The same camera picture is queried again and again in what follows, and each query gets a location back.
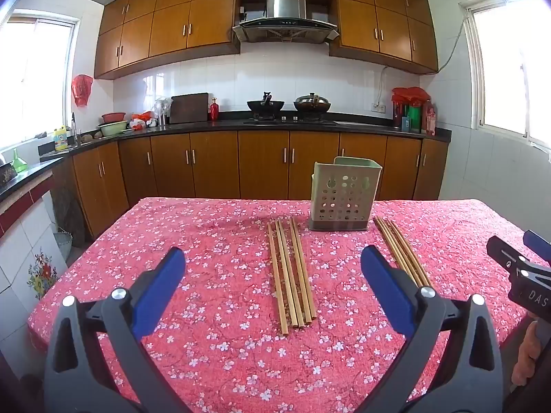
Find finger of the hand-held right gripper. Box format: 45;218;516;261
523;230;551;263
486;236;530;278

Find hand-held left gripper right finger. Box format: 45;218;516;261
361;245;504;413

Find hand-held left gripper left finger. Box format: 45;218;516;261
43;246;192;413

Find green perforated chopstick holder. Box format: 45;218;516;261
309;157;383;232

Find person's right hand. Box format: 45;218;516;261
511;331;541;385

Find red floral tablecloth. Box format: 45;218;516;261
27;197;551;413

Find metal bucket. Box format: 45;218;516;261
54;230;74;263

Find wooden base cabinets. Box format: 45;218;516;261
71;130;449;237

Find black kitchen countertop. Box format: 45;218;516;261
0;112;453;201

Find green basin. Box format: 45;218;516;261
97;120;129;137

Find red and white bags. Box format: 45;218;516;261
128;111;158;130

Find dark cutting board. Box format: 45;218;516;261
169;93;209;124

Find red bag over bottles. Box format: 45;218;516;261
391;86;431;104

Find gas stove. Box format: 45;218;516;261
243;114;339;126

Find wok with lid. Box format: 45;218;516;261
293;92;332;115

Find black open wok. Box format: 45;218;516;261
247;92;285;120

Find hanging red plastic bag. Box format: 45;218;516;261
71;74;94;107

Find window beside sink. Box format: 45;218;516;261
0;9;81;156

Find steel range hood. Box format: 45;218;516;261
232;0;339;44

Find white power cable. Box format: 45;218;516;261
377;66;389;106

